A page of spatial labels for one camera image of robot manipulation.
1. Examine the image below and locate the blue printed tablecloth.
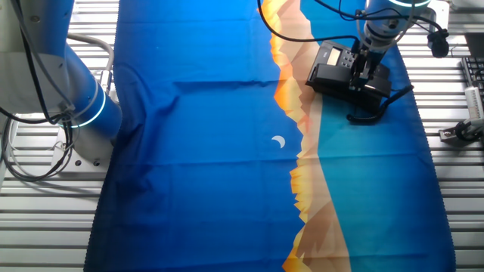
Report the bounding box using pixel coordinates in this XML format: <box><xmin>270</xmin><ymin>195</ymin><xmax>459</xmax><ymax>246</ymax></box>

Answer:
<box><xmin>82</xmin><ymin>0</ymin><xmax>457</xmax><ymax>272</ymax></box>

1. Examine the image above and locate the grey base conduit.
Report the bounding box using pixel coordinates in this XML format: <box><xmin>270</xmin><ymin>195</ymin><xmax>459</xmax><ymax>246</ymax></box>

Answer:
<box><xmin>66</xmin><ymin>32</ymin><xmax>116</xmax><ymax>95</ymax></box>

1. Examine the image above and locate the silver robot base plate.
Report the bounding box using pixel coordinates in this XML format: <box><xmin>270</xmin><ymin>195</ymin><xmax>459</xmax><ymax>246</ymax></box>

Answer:
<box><xmin>51</xmin><ymin>140</ymin><xmax>113</xmax><ymax>179</ymax></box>

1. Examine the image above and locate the black base cable bundle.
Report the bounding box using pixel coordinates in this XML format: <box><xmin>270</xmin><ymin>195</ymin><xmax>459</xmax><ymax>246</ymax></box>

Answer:
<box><xmin>0</xmin><ymin>0</ymin><xmax>75</xmax><ymax>184</ymax></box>

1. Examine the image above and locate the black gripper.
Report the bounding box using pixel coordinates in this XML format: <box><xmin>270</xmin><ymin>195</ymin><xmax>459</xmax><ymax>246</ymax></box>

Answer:
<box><xmin>349</xmin><ymin>48</ymin><xmax>382</xmax><ymax>91</ymax></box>

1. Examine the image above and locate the metal clamp bracket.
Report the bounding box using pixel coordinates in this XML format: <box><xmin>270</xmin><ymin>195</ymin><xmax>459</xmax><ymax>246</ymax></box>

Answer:
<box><xmin>438</xmin><ymin>118</ymin><xmax>484</xmax><ymax>149</ymax></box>

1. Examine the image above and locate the black telephone base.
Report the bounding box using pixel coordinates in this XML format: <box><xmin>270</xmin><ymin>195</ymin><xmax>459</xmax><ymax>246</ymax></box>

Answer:
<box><xmin>305</xmin><ymin>39</ymin><xmax>392</xmax><ymax>113</ymax></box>

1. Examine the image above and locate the black keyboard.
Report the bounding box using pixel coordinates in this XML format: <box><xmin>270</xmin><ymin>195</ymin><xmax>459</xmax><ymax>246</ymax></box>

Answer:
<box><xmin>461</xmin><ymin>56</ymin><xmax>484</xmax><ymax>92</ymax></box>

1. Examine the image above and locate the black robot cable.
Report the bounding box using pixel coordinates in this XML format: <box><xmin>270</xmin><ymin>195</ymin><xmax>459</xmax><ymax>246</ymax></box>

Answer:
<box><xmin>313</xmin><ymin>0</ymin><xmax>449</xmax><ymax>35</ymax></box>
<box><xmin>256</xmin><ymin>0</ymin><xmax>360</xmax><ymax>45</ymax></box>

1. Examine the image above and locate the black round cable knob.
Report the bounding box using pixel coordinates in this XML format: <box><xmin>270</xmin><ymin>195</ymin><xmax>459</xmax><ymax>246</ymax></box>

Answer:
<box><xmin>427</xmin><ymin>29</ymin><xmax>451</xmax><ymax>59</ymax></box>

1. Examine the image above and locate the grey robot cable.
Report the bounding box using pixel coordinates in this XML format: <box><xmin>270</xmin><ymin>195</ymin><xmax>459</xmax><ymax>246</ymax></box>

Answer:
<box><xmin>355</xmin><ymin>0</ymin><xmax>417</xmax><ymax>54</ymax></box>

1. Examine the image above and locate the white ribbed device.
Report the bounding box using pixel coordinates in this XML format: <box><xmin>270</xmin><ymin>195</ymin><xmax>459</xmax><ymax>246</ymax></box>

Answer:
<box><xmin>464</xmin><ymin>85</ymin><xmax>484</xmax><ymax>122</ymax></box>

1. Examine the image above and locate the dark square box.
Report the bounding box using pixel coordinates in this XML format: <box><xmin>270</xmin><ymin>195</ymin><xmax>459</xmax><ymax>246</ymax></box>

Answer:
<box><xmin>464</xmin><ymin>32</ymin><xmax>484</xmax><ymax>58</ymax></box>

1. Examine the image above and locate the black telephone handset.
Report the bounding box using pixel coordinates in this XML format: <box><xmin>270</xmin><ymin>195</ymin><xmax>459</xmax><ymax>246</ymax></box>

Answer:
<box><xmin>314</xmin><ymin>63</ymin><xmax>393</xmax><ymax>99</ymax></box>

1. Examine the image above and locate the black phone cord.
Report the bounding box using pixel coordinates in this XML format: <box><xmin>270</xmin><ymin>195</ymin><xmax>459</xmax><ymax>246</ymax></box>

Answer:
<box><xmin>346</xmin><ymin>83</ymin><xmax>415</xmax><ymax>124</ymax></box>

